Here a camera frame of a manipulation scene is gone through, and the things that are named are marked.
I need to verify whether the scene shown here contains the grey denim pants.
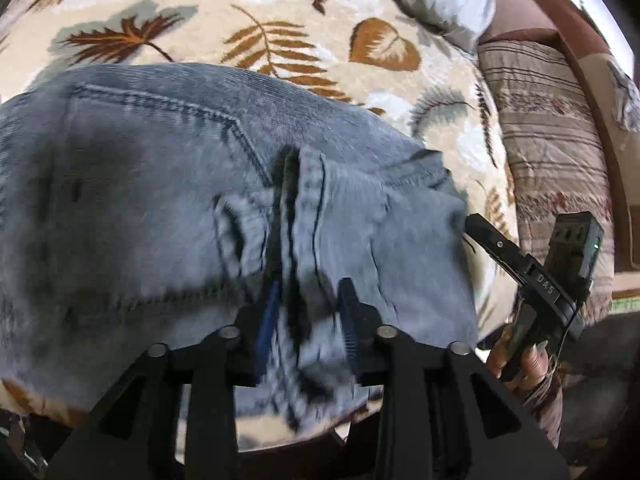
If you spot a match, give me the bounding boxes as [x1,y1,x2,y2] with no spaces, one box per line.
[0,62,482,433]

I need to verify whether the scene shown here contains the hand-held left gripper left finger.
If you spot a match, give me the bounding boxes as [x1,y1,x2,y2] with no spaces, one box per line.
[45,280,283,480]

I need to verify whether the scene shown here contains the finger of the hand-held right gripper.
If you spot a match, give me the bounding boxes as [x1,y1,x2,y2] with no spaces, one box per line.
[464,213,532,282]

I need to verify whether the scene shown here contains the person's right forearm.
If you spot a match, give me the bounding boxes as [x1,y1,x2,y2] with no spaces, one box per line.
[520,372,568,453]

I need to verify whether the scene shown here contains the person's right hand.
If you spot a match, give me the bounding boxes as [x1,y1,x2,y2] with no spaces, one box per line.
[486,324,557,393]

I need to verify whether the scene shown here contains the brown wooden bed frame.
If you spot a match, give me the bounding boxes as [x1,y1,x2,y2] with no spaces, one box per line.
[492,0,640,296]

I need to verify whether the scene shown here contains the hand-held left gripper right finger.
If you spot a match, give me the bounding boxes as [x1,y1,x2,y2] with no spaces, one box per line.
[336,277,572,480]

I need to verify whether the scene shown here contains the striped beige cushion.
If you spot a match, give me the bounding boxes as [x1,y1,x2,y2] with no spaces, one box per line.
[477,40,617,328]

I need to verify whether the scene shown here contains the cream leaf print blanket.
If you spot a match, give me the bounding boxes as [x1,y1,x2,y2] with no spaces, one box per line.
[0,0,522,453]

